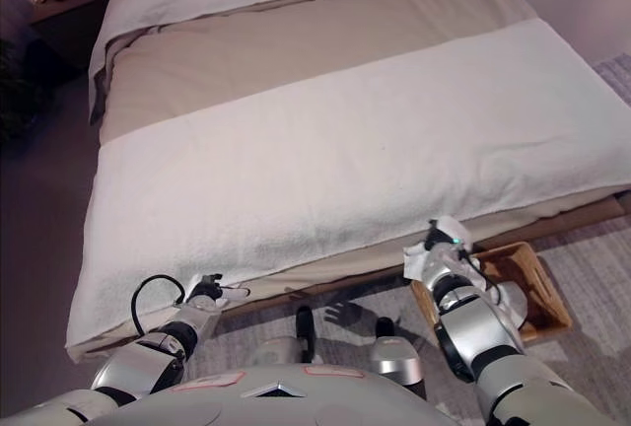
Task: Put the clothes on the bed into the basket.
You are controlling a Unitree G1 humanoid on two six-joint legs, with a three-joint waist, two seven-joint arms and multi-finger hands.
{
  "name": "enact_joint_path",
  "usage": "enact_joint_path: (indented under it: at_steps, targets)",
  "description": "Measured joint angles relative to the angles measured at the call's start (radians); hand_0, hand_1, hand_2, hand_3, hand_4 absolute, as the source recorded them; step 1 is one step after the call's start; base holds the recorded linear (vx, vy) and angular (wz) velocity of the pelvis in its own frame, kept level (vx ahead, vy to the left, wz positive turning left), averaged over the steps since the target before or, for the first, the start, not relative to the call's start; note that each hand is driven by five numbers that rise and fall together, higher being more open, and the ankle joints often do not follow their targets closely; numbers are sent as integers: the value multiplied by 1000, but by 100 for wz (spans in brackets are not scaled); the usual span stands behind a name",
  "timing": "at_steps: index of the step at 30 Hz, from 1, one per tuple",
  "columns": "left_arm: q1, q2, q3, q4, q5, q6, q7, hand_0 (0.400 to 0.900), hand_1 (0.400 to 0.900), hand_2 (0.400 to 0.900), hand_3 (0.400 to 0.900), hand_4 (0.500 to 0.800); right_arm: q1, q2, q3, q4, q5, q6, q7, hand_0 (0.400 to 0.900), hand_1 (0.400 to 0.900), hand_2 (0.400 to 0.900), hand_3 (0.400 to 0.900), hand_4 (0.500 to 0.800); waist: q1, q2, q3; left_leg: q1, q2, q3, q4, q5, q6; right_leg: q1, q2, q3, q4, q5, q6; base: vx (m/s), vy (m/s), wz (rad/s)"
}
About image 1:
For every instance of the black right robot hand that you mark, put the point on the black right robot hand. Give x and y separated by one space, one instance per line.
436 238

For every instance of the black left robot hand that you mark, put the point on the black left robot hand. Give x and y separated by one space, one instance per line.
207 288

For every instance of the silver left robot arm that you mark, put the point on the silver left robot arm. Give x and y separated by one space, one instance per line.
143 357

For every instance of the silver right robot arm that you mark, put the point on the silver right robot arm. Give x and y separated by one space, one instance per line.
478 327

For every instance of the woven wicker basket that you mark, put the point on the woven wicker basket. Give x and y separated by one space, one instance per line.
547 293

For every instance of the white terry bed blanket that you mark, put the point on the white terry bed blanket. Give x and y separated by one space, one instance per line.
320 164

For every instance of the silver left robot leg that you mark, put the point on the silver left robot leg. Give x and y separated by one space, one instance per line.
286 347

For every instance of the silver robot leg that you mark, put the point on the silver robot leg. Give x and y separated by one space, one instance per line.
394 357
286 347

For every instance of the silver right robot leg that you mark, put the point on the silver right robot leg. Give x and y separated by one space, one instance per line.
394 357

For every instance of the grey robot torso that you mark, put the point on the grey robot torso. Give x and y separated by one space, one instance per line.
276 399

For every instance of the beige duvet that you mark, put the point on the beige duvet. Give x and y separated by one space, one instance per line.
276 46

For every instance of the low wooden side table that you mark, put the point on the low wooden side table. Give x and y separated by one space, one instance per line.
74 17

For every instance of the brown wooden bed frame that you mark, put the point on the brown wooden bed frame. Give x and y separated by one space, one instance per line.
567 214

